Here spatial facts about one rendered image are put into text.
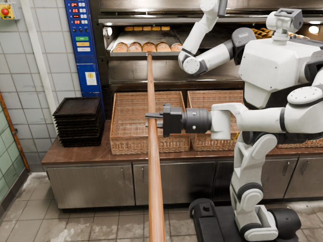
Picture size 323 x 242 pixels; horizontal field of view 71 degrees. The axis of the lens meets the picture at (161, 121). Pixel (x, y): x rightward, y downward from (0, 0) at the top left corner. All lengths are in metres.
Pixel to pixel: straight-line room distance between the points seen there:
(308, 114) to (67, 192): 1.64
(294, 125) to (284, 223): 1.11
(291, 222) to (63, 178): 1.53
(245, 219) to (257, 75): 0.90
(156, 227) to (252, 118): 0.42
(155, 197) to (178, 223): 1.46
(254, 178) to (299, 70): 0.62
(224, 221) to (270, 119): 1.22
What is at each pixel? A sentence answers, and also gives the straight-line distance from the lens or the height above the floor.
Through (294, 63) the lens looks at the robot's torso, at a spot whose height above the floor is 1.36.
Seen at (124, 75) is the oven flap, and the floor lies 0.99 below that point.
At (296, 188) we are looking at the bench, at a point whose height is 0.21.
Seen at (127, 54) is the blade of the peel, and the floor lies 1.19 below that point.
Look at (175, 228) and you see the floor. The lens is 1.93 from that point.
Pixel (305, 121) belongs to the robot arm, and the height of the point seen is 1.30.
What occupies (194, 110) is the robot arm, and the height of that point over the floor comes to 1.24.
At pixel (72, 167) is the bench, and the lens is 1.72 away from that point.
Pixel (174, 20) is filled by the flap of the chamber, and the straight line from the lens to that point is 1.65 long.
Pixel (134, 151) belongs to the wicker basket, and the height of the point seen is 0.60.
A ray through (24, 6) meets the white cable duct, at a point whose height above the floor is 1.49.
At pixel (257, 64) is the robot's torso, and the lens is 1.01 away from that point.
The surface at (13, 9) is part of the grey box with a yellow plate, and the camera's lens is 1.93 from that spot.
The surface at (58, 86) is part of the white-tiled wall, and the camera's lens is 2.04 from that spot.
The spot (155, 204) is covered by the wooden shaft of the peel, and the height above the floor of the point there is 1.21.
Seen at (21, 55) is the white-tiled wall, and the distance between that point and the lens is 2.06.
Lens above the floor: 1.59
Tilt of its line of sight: 30 degrees down
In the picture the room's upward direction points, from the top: straight up
